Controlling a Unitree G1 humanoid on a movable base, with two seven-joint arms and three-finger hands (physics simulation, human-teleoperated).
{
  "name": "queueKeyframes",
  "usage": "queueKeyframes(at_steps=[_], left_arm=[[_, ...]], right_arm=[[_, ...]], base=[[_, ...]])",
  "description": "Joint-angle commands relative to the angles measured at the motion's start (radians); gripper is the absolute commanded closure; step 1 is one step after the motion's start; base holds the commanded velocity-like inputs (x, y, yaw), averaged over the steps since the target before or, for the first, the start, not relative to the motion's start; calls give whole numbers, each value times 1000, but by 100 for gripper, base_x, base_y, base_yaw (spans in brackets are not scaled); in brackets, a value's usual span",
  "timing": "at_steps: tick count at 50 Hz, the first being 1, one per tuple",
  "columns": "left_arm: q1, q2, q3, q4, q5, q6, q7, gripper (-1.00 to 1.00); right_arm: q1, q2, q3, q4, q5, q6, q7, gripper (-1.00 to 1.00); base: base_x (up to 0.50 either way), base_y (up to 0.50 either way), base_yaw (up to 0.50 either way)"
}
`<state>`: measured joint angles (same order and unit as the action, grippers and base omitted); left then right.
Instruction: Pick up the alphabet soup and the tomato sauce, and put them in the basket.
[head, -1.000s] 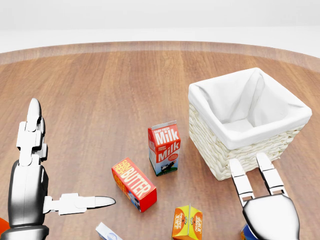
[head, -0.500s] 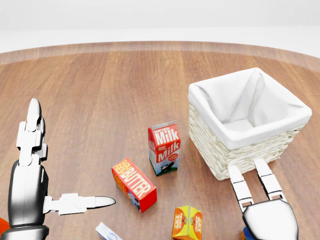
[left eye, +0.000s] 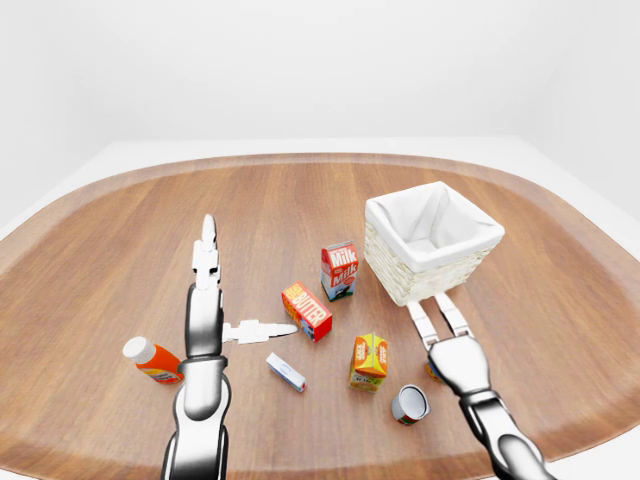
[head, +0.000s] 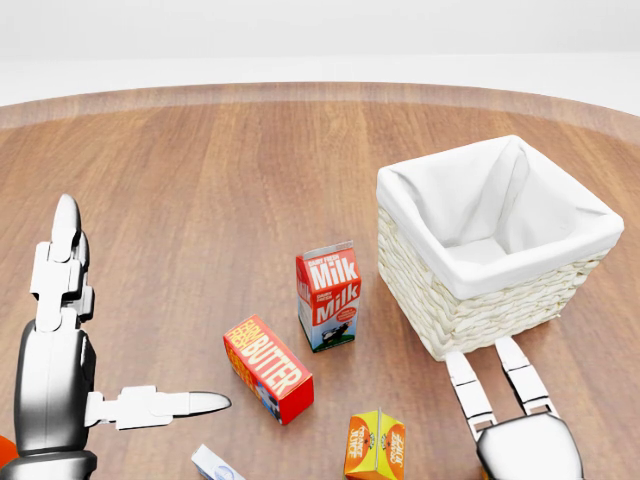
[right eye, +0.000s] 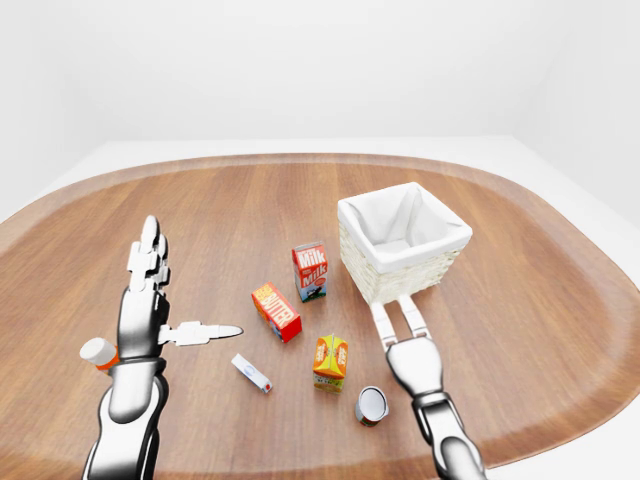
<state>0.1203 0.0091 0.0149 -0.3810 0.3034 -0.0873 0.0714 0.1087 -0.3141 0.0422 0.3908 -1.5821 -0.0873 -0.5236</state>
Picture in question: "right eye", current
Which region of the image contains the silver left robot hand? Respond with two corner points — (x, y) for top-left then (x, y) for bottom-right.
(115, 215), (245, 363)

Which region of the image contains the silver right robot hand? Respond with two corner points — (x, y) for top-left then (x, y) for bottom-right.
(370, 294), (450, 400)

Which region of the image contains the silver-topped soup tin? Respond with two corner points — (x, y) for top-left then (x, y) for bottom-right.
(354, 385), (390, 428)

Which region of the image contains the white-lined wicker basket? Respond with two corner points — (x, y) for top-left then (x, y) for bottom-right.
(337, 181), (474, 306)

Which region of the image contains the orange tin with white lid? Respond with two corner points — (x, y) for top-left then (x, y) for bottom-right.
(79, 337), (120, 372)

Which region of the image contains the orange juice carton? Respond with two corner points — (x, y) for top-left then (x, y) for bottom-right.
(312, 334), (350, 395)

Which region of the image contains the white flat box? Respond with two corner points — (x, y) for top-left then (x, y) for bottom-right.
(230, 353), (274, 395)

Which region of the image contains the red milk carton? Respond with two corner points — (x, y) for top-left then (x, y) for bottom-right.
(291, 241), (330, 304)

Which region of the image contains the red butter box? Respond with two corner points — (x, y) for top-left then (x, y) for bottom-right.
(250, 280), (303, 344)

